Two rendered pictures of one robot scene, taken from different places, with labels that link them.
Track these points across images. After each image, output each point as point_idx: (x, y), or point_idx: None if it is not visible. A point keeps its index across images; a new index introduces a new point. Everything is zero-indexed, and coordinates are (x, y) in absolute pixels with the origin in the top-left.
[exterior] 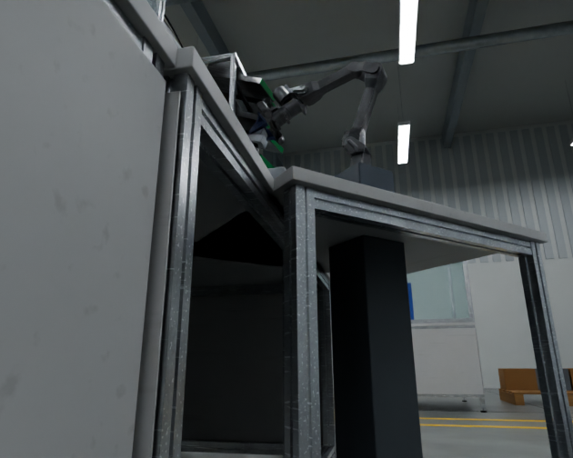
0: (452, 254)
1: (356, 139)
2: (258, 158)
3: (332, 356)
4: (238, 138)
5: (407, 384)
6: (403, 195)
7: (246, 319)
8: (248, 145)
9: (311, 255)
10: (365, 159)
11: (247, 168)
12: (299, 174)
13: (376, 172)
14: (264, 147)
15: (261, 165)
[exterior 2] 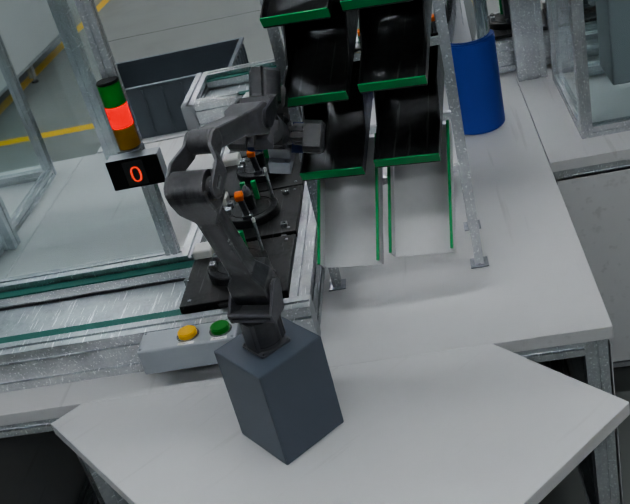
0: None
1: (229, 295)
2: (32, 414)
3: (607, 455)
4: None
5: None
6: (120, 490)
7: None
8: (7, 420)
9: (97, 489)
10: (244, 333)
11: (29, 422)
12: (56, 433)
13: (238, 372)
14: (287, 173)
15: (41, 415)
